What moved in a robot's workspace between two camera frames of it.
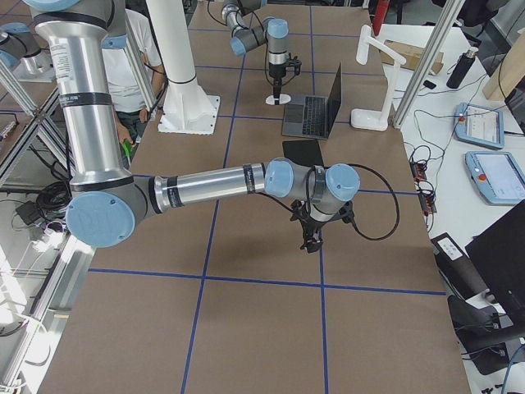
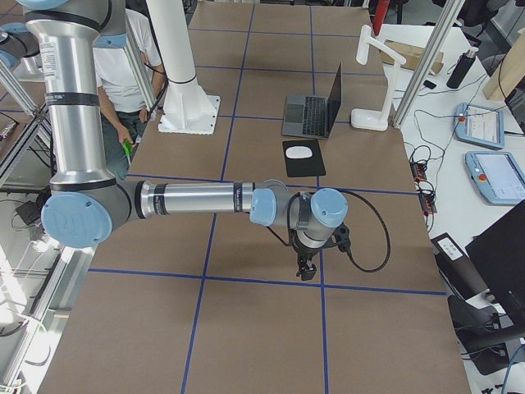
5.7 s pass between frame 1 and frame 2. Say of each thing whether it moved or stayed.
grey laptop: stayed
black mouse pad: stayed
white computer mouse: moved
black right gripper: moved
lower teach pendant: stayed
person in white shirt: stayed
